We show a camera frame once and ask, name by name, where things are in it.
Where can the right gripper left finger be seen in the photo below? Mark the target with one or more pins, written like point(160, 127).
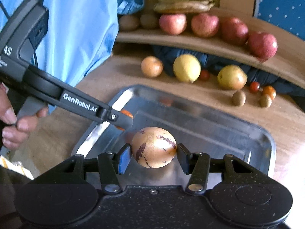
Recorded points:
point(111, 164)

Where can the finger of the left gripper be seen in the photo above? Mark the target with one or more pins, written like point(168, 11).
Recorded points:
point(119, 119)

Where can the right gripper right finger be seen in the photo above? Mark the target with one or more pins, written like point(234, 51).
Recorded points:
point(197, 165)

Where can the small orange tomato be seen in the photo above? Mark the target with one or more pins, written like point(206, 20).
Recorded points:
point(126, 113)

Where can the red cherry tomato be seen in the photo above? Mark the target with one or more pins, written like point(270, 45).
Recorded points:
point(254, 87)
point(204, 75)

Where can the person's left hand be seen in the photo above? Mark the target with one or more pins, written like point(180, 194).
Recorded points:
point(17, 131)

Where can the metal tray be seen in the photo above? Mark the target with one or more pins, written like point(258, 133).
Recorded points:
point(199, 127)

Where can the orange round apple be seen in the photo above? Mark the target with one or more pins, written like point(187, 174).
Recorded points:
point(151, 66)

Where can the small brown longan left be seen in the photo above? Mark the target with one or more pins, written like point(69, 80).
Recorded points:
point(239, 98)

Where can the small brown longan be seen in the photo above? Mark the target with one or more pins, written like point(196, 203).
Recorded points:
point(265, 101)
point(239, 98)

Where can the yellow lemon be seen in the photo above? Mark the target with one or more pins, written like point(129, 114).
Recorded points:
point(187, 68)

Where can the light blue curtain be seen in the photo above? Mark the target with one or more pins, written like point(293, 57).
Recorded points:
point(80, 36)

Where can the small brown longan right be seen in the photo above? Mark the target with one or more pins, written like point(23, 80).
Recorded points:
point(265, 101)

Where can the yellow green pear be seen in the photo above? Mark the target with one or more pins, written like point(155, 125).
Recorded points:
point(232, 77)

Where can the brown kiwi left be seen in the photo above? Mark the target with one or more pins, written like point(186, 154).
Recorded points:
point(128, 23)

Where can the brown kiwi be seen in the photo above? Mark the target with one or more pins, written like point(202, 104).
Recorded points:
point(128, 23)
point(149, 21)

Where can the brown kiwi right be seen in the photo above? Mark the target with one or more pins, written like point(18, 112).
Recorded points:
point(149, 21)

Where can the orange cherry tomato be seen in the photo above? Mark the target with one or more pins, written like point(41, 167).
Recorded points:
point(270, 91)

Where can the dark blue jacket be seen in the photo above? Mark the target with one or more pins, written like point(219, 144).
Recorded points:
point(214, 64)

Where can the red apple far left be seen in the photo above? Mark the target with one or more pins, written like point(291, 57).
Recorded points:
point(173, 24)

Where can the red apple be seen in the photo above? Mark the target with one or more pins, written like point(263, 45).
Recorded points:
point(234, 31)
point(205, 25)
point(262, 45)
point(173, 24)

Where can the red apple far right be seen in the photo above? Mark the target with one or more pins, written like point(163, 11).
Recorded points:
point(262, 45)

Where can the curved wooden shelf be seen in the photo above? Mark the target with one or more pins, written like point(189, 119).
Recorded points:
point(288, 63)

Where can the blue dotted fabric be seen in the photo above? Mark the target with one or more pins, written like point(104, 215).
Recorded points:
point(286, 14)

